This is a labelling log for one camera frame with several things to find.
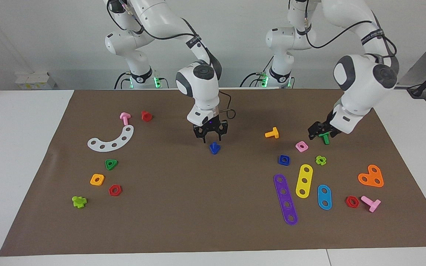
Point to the white curved five-hole plate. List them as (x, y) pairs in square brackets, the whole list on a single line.
[(119, 142)]

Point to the orange angled three-hole plate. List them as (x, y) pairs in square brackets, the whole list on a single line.
[(371, 176)]

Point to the green triangular plastic nut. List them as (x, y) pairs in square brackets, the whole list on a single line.
[(115, 162)]

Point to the lime cross-head plastic bolt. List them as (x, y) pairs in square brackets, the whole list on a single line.
[(79, 202)]

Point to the purple four-hole plastic plate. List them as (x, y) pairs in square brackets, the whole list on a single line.
[(284, 198)]

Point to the green plastic bolt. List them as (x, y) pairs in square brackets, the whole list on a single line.
[(325, 139)]

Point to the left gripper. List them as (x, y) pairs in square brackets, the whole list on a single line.
[(346, 120)]

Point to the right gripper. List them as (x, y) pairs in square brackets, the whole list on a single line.
[(202, 114)]

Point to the orange square plastic nut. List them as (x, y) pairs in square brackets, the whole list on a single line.
[(101, 182)]

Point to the pink square plastic nut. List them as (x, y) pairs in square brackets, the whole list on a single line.
[(297, 145)]

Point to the lime cross-shaped plastic nut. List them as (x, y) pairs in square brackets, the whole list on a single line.
[(324, 159)]

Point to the blue plastic bolt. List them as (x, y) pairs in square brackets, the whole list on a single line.
[(215, 149)]

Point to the red hexagonal plastic nut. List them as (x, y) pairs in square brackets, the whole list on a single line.
[(347, 202), (111, 193)]

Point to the yellow three-hole plastic plate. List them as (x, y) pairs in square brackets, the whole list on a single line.
[(304, 176)]

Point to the white cardboard box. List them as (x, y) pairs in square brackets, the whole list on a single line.
[(35, 81)]

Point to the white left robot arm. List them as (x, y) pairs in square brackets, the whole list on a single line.
[(361, 85)]

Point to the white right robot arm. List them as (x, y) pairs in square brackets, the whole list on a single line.
[(202, 85)]

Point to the blue two-hole plastic plate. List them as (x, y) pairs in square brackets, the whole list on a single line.
[(324, 197)]

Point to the blue square plastic nut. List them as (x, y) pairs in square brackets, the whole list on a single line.
[(280, 163)]

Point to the orange plastic bolt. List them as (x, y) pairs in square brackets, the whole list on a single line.
[(273, 132)]

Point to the brown table mat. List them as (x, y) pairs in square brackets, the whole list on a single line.
[(213, 203)]

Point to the pink plastic bolt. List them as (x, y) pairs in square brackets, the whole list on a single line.
[(125, 118), (372, 204)]

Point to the red hex-head plastic bolt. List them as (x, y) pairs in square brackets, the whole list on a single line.
[(146, 116)]

